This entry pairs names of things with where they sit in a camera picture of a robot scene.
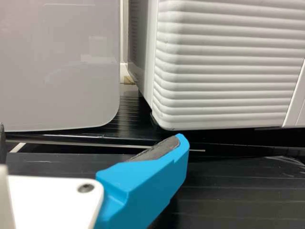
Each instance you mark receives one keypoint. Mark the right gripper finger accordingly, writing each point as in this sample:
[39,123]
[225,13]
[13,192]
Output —
[147,186]

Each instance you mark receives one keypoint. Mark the black platform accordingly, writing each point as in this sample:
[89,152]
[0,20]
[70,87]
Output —
[133,124]
[238,190]

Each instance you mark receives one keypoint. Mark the incubator door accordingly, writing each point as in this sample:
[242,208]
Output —
[226,71]

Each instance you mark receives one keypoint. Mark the white box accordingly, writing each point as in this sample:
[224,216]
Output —
[59,71]

